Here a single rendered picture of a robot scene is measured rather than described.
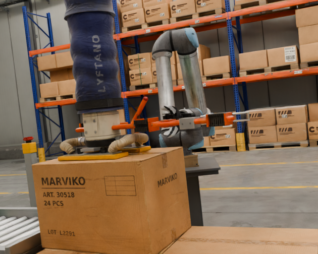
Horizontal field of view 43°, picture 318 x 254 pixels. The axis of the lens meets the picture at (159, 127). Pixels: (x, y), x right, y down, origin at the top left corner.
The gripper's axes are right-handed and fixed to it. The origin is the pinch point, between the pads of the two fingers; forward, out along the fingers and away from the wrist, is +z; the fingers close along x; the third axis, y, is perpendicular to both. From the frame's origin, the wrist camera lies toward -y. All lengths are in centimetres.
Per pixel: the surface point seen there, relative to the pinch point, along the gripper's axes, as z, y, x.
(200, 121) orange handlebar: 16.8, -24.8, 0.0
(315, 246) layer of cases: 5, -62, -53
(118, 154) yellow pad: 25.6, 11.1, -11.0
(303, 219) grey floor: -203, -14, -109
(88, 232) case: 34, 26, -44
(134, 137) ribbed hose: 14.8, 9.2, -5.1
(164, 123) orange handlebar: 16.8, -8.3, 0.1
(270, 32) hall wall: -819, 157, 148
